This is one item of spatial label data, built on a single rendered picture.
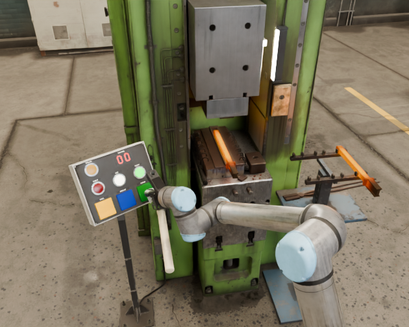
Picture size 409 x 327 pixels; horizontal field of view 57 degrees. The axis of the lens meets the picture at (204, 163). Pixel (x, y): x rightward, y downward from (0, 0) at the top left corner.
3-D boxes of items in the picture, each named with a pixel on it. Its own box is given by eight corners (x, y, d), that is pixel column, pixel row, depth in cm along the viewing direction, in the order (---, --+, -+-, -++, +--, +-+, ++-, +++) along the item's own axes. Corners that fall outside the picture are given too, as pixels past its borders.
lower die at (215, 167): (243, 175, 199) (244, 162, 195) (206, 180, 196) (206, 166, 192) (224, 136, 234) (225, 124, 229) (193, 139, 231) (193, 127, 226)
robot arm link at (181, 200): (181, 217, 139) (171, 193, 137) (167, 214, 150) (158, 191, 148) (201, 206, 143) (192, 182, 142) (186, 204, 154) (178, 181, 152)
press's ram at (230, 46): (276, 94, 176) (286, 3, 154) (195, 101, 170) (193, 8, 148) (250, 64, 211) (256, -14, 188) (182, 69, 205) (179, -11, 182)
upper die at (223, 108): (247, 115, 180) (248, 96, 174) (206, 119, 176) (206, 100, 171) (226, 82, 214) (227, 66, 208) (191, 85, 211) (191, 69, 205)
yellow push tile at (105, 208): (116, 212, 166) (111, 197, 165) (101, 219, 162) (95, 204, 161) (115, 212, 167) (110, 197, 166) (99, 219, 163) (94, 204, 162)
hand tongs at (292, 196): (375, 179, 222) (376, 177, 221) (380, 183, 219) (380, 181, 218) (282, 196, 208) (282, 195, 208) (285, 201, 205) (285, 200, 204)
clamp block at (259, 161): (265, 172, 201) (266, 163, 198) (250, 174, 200) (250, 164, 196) (258, 160, 211) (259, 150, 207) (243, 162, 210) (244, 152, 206)
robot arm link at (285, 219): (359, 199, 105) (215, 192, 160) (334, 219, 98) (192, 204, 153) (369, 236, 107) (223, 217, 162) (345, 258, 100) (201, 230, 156)
